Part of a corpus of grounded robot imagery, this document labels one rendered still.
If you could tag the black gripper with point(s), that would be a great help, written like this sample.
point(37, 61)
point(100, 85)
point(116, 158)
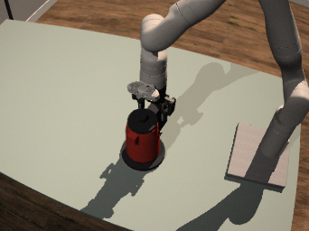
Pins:
point(166, 110)

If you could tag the red and black electric kettle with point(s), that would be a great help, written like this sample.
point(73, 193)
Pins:
point(143, 134)

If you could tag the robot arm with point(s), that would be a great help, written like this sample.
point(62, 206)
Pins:
point(284, 42)

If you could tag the dark round disk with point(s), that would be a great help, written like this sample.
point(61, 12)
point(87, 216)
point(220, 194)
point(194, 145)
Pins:
point(143, 166)

